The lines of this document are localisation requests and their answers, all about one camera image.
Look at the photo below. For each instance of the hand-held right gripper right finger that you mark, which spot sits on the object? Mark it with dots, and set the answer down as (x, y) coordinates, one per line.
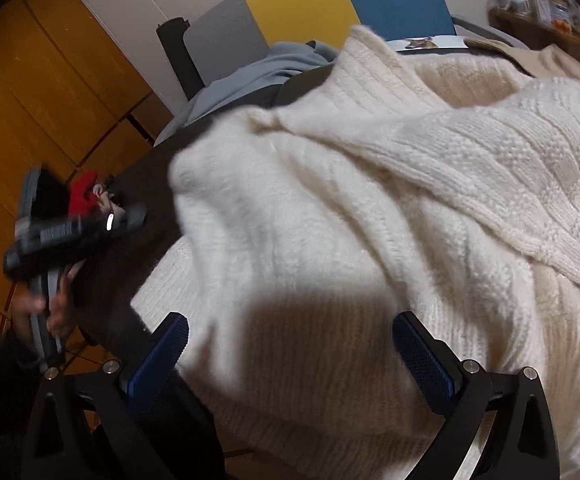
(422, 355)

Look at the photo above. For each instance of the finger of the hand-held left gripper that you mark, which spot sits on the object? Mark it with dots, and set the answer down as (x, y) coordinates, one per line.
(132, 217)

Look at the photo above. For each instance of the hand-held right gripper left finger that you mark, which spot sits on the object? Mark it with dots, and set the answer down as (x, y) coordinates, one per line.
(157, 355)

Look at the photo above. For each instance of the white knit sweater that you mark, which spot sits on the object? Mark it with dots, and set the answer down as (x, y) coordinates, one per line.
(320, 235)

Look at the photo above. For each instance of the person's left hand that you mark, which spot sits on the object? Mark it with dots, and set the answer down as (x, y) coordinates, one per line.
(62, 310)

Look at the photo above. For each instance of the orange wooden cabinet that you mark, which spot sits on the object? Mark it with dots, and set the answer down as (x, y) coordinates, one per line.
(44, 85)

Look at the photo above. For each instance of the grey-blue buttoned garment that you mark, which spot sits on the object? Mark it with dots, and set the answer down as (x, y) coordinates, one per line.
(270, 60)

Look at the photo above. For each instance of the grey yellow blue sofa chair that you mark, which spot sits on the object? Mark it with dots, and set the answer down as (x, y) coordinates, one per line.
(290, 5)

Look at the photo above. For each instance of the white printed pillow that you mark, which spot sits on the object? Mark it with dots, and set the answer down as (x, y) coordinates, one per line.
(445, 41)

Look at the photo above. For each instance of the beige cloth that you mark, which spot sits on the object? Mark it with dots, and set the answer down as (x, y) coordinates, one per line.
(560, 65)

